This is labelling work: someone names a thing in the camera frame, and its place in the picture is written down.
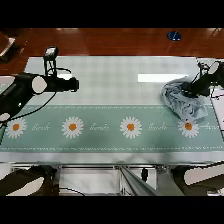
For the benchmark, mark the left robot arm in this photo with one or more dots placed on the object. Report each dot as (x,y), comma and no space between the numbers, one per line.
(19,90)

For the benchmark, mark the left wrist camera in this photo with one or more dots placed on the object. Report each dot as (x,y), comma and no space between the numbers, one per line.
(50,53)

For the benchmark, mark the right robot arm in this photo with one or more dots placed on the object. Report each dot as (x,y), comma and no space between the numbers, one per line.
(204,84)

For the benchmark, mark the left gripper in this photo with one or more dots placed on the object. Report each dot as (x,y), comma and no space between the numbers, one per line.
(70,84)

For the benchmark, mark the silver frame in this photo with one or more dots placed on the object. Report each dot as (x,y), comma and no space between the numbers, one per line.
(136,182)

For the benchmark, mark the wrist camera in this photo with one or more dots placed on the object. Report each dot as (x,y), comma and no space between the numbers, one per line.
(50,53)
(201,68)

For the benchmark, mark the light blue shirt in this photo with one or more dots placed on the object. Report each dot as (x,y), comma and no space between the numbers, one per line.
(186,106)

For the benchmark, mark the blue round object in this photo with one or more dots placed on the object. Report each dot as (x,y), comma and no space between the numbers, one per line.
(174,35)

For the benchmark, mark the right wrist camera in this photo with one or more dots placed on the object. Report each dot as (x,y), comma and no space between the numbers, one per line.
(201,68)

